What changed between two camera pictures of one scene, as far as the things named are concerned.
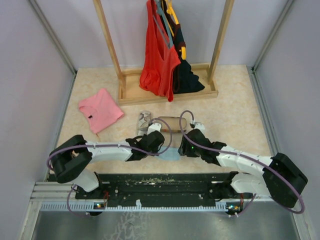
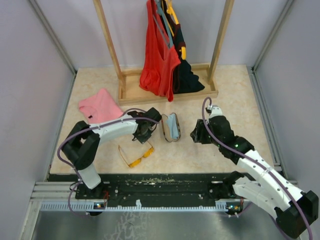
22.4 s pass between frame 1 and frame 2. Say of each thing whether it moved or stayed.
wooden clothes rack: stayed
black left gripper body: moved
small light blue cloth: moved
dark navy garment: stayed
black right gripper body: moved
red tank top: stayed
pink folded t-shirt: stayed
